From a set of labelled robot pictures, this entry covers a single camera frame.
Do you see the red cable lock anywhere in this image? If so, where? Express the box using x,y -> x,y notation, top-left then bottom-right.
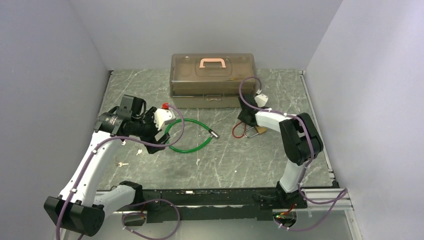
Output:
231,121 -> 247,139

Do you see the brass padlock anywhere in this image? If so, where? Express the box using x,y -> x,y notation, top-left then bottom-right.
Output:
243,126 -> 267,138

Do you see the brown translucent tool box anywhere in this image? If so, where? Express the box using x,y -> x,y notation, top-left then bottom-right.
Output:
169,53 -> 259,109

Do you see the small silver key pair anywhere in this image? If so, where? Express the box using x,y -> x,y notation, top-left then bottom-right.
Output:
115,162 -> 128,168

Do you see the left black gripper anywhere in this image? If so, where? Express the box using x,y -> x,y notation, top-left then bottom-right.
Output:
131,107 -> 170,153

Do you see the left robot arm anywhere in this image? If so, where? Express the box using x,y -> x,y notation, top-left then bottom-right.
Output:
43,95 -> 176,239

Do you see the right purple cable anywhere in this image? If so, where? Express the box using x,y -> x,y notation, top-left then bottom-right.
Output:
239,76 -> 349,232

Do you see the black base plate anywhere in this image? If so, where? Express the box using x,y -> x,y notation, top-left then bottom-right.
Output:
110,187 -> 308,223

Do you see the aluminium frame rail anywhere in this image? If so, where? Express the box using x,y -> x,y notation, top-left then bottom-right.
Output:
61,188 -> 354,215

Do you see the purple cable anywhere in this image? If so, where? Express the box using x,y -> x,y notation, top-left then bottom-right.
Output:
239,76 -> 349,232
54,103 -> 186,240

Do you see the pink tool box handle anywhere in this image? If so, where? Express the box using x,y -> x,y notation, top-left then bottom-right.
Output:
199,58 -> 227,69

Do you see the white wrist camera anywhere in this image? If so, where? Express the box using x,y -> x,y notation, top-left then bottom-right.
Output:
153,103 -> 176,131
254,94 -> 269,108

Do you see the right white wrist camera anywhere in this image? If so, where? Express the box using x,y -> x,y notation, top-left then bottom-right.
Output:
254,94 -> 269,108

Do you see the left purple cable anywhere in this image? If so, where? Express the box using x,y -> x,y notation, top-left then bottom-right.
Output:
54,103 -> 186,240

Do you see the green cable lock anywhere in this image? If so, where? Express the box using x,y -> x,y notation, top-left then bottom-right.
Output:
169,118 -> 220,154

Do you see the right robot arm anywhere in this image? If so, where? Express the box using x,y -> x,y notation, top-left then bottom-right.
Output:
238,94 -> 324,208

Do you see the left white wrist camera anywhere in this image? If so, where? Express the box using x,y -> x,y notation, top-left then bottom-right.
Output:
153,103 -> 176,131

